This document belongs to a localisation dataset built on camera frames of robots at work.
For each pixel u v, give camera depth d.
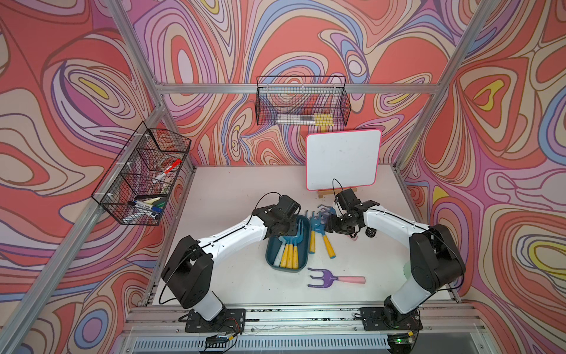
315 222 0.96
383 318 0.71
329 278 0.82
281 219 0.63
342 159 0.97
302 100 0.85
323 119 0.82
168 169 0.78
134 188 0.72
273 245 0.90
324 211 1.01
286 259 0.84
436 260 0.46
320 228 0.94
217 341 0.71
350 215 0.68
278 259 0.85
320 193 1.05
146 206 0.69
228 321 0.72
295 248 0.87
